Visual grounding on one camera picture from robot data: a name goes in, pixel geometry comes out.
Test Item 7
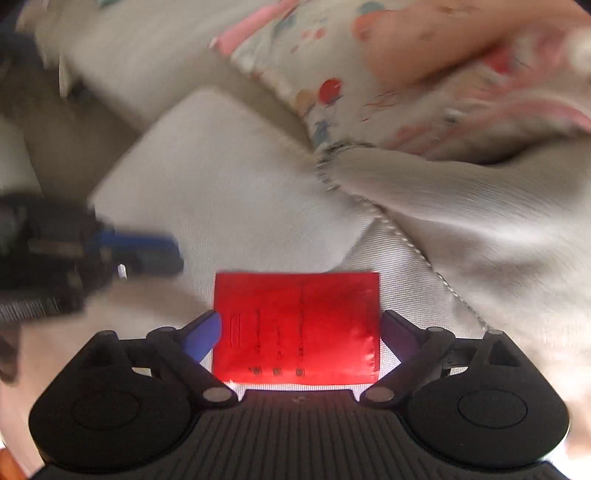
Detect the red foil packet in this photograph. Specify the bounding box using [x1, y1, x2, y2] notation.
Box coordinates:
[211, 271, 382, 387]

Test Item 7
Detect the beige sofa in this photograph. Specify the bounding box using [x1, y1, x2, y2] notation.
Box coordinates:
[0, 0, 591, 462]

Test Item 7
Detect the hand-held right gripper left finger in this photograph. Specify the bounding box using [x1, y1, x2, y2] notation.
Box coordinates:
[85, 310, 238, 408]

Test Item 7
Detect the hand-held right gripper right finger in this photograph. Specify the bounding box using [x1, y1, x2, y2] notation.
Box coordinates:
[360, 310, 522, 408]

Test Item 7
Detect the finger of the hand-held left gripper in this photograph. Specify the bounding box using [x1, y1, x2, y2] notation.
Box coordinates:
[95, 231, 180, 254]
[108, 253, 185, 278]

